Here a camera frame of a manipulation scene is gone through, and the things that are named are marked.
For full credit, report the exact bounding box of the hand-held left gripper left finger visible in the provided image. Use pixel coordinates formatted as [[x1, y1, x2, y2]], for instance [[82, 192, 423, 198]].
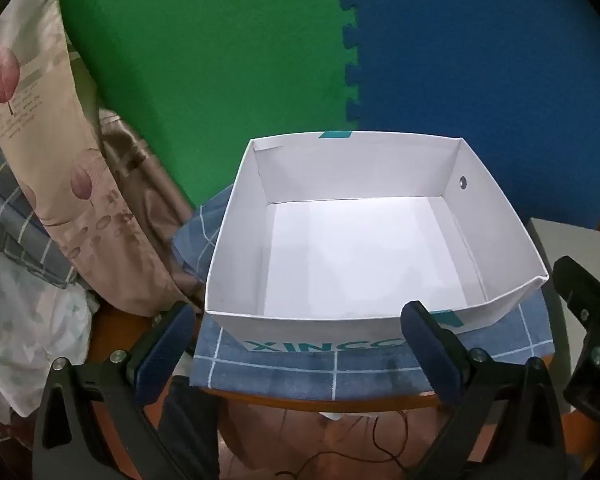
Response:
[[32, 301, 221, 480]]

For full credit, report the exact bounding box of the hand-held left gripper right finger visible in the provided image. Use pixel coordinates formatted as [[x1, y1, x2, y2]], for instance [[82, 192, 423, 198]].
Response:
[[400, 301, 567, 480]]

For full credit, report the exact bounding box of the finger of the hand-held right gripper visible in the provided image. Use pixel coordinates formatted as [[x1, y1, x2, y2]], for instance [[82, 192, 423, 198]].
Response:
[[552, 256, 600, 341]]

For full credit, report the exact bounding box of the white cardboard box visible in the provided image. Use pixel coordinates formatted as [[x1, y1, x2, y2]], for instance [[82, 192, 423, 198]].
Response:
[[204, 131, 551, 356]]

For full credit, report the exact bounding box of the person's left leg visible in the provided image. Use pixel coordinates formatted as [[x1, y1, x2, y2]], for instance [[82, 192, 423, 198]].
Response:
[[157, 375, 221, 480]]

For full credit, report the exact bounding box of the wooden nightstand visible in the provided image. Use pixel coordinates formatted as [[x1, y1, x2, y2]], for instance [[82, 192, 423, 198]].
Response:
[[200, 385, 461, 413]]

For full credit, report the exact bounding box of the blue checked cloth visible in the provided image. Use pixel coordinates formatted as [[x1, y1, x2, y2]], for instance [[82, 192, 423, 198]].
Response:
[[172, 185, 556, 403]]

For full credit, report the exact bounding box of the white patterned blanket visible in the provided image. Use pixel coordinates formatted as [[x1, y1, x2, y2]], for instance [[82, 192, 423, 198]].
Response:
[[0, 245, 101, 421]]

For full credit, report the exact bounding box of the brown satin cloth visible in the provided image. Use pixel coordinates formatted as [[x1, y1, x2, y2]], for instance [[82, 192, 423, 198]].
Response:
[[97, 107, 203, 311]]

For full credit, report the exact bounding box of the grey plaid blanket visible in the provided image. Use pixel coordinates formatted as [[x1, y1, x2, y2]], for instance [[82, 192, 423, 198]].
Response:
[[0, 110, 81, 288]]

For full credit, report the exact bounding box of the beige floral curtain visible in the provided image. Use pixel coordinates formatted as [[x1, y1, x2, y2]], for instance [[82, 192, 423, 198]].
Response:
[[0, 0, 201, 316]]

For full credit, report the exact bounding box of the blue foam mat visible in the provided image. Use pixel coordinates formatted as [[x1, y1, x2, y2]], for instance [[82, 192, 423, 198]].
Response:
[[332, 0, 600, 241]]

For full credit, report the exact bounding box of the green foam mat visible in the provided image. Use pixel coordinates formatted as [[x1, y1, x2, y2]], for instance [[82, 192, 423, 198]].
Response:
[[55, 0, 361, 211]]

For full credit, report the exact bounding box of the black cable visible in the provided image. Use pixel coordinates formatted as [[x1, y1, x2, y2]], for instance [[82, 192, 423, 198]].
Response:
[[275, 410, 416, 480]]

